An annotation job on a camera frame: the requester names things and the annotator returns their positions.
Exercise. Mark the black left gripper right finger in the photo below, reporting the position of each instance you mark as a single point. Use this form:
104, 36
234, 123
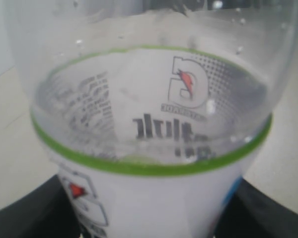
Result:
252, 214

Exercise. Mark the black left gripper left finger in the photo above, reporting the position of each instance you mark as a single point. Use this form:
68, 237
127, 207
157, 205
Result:
44, 213

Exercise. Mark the clear plastic drink bottle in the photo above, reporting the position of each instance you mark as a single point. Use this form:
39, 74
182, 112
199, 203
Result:
153, 110

